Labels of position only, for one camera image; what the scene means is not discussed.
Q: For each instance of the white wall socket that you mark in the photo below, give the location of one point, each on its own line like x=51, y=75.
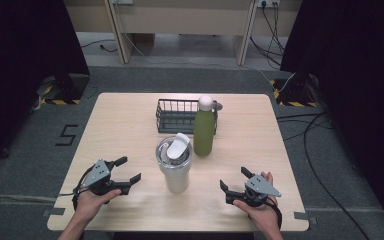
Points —
x=122, y=1
x=269, y=2

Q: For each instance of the person's right hand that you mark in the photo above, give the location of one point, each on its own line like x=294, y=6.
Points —
x=265, y=216

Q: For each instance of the small grey round knob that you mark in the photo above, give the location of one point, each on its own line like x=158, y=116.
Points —
x=218, y=106

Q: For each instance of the grey tape patch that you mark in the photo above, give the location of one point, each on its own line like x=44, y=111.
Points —
x=55, y=211
x=305, y=216

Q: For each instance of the white tumbler with lid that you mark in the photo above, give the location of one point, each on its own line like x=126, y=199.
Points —
x=175, y=173

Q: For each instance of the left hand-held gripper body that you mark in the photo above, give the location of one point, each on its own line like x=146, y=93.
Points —
x=97, y=173

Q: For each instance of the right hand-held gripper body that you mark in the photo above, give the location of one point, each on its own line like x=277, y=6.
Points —
x=261, y=188

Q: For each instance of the black curtain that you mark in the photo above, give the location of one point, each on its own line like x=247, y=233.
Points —
x=16, y=66
x=356, y=83

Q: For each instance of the person's left hand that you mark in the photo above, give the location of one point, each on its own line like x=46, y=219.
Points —
x=88, y=205

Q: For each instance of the green bottle with white cap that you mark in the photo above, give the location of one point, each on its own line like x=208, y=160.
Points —
x=204, y=133

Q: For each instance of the beige desk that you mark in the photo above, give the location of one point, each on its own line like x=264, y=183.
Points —
x=183, y=18

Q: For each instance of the stand base with hazard tape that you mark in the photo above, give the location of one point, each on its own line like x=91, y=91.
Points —
x=295, y=91
x=76, y=88

